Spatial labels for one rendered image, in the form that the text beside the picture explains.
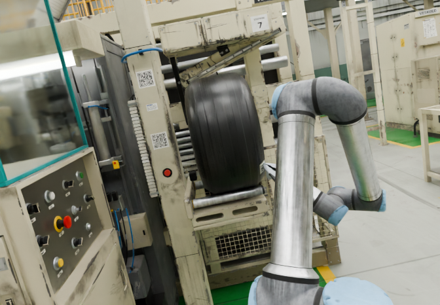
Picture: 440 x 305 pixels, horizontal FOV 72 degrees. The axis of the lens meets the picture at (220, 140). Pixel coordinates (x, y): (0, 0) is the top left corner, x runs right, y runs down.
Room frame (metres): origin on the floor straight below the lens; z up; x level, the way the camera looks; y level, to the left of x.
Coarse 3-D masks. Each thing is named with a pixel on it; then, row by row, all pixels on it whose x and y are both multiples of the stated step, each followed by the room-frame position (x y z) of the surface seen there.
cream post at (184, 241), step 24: (120, 0) 1.42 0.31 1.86; (144, 0) 1.50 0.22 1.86; (120, 24) 1.42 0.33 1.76; (144, 24) 1.42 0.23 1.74; (144, 48) 1.42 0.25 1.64; (144, 96) 1.42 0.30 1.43; (144, 120) 1.42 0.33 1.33; (168, 120) 1.42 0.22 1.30; (168, 168) 1.42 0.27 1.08; (168, 192) 1.42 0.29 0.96; (168, 216) 1.42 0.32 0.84; (192, 240) 1.42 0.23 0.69; (192, 264) 1.42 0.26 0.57; (192, 288) 1.42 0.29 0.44
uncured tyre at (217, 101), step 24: (192, 96) 1.32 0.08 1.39; (216, 96) 1.30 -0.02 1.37; (240, 96) 1.29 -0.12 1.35; (192, 120) 1.27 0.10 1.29; (216, 120) 1.24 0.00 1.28; (240, 120) 1.24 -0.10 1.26; (192, 144) 1.27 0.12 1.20; (216, 144) 1.22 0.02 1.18; (240, 144) 1.22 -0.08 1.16; (216, 168) 1.24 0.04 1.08; (240, 168) 1.25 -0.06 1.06; (216, 192) 1.36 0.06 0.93
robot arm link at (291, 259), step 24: (288, 96) 0.94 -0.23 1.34; (312, 96) 0.89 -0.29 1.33; (288, 120) 0.90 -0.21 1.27; (312, 120) 0.91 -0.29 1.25; (288, 144) 0.87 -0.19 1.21; (312, 144) 0.88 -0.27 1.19; (288, 168) 0.83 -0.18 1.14; (312, 168) 0.85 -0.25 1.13; (288, 192) 0.80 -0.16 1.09; (312, 192) 0.82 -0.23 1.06; (288, 216) 0.77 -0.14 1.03; (312, 216) 0.80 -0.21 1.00; (288, 240) 0.75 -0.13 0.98; (288, 264) 0.72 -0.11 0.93; (264, 288) 0.72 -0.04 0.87; (288, 288) 0.68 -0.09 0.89; (312, 288) 0.68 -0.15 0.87
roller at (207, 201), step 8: (232, 192) 1.36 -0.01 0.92; (240, 192) 1.36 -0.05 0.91; (248, 192) 1.35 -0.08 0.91; (256, 192) 1.35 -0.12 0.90; (264, 192) 1.36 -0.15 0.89; (192, 200) 1.38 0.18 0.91; (200, 200) 1.35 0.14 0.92; (208, 200) 1.35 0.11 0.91; (216, 200) 1.35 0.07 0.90; (224, 200) 1.35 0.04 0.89; (232, 200) 1.36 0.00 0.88
